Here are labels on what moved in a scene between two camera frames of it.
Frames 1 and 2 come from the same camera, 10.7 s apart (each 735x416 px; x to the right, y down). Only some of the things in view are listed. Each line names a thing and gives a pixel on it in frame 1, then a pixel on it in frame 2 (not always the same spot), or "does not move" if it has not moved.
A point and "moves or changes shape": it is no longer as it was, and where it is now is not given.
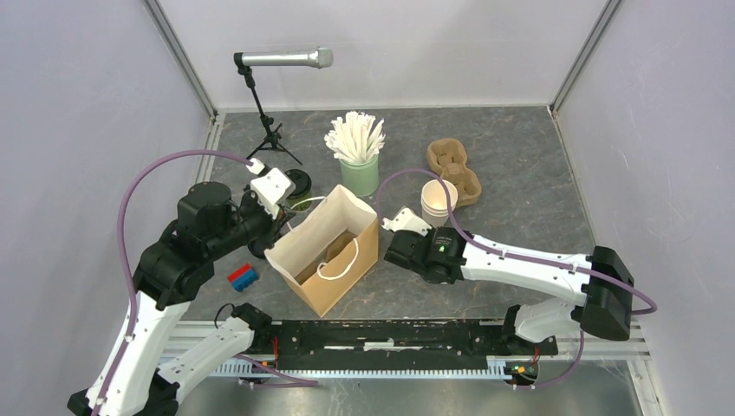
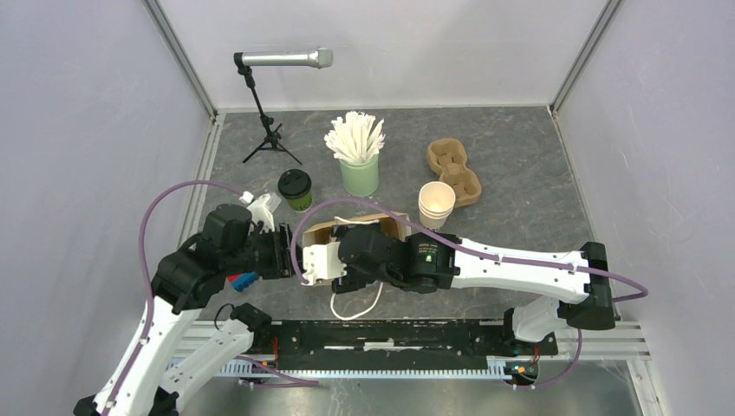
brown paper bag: (330, 250) moves or changes shape
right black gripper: (430, 234) to (351, 281)
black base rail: (387, 345) does not move
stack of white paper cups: (435, 211) does not move
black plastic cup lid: (302, 182) does not move
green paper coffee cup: (302, 207) does not move
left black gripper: (275, 226) to (282, 264)
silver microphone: (321, 57) does not move
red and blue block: (243, 277) does not move
